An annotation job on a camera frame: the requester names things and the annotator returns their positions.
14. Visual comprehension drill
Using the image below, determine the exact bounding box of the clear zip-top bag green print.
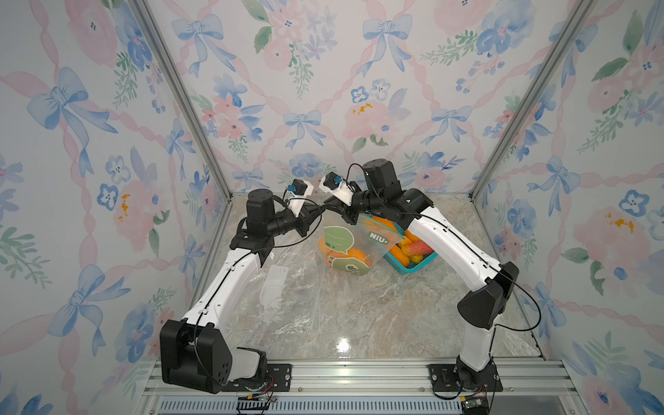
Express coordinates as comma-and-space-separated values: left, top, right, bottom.
320, 212, 399, 270

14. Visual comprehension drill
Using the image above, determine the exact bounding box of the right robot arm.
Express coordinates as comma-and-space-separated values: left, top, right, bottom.
319, 159, 519, 392

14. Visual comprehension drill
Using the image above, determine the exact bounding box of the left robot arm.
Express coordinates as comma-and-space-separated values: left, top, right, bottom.
159, 179, 324, 394

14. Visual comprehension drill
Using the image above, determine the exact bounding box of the long orange mango front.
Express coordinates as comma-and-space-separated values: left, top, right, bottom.
389, 245, 411, 268

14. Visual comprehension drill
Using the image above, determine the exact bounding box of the red green mango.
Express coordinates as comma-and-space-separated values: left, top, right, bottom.
401, 240, 434, 256

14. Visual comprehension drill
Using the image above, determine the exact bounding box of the teal plastic basket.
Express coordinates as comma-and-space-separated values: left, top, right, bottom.
372, 216, 437, 275

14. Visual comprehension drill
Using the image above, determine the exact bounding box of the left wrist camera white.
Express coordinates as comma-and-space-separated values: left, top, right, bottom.
285, 179, 314, 218

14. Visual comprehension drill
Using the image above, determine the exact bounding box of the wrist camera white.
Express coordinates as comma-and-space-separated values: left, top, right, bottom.
285, 179, 314, 218
319, 172, 354, 207

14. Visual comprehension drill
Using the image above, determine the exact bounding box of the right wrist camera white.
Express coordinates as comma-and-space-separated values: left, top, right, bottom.
319, 172, 354, 207

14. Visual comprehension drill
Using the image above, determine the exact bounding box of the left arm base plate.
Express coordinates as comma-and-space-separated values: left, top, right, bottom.
221, 363, 293, 394

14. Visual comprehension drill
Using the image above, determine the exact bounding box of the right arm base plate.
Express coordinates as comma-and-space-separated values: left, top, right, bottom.
427, 361, 503, 394

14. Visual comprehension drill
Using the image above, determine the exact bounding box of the aluminium frame rail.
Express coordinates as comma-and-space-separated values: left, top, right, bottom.
135, 358, 588, 414

